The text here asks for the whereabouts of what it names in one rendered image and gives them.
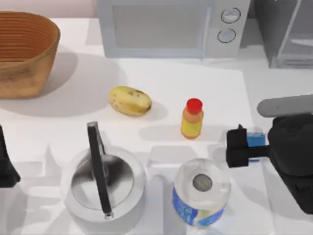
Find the clear bottle with blue label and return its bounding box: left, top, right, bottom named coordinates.
left=172, top=158, right=231, bottom=230

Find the yellow bottle with red cap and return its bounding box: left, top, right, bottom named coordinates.
left=180, top=98, right=204, bottom=141

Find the microwave knob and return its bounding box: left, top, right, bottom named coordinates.
left=217, top=28, right=237, bottom=44
left=221, top=7, right=242, bottom=24

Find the yellow potato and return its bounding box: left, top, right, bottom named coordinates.
left=108, top=86, right=153, bottom=118

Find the pale microwave oven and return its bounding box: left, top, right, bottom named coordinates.
left=96, top=0, right=251, bottom=62

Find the brown woven basket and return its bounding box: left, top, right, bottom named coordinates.
left=0, top=11, right=61, bottom=99

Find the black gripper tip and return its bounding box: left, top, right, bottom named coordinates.
left=0, top=125, right=22, bottom=189

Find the microwave door handle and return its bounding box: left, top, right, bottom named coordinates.
left=201, top=5, right=212, bottom=62

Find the white kettle with black handle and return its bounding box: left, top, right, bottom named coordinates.
left=60, top=121, right=148, bottom=231

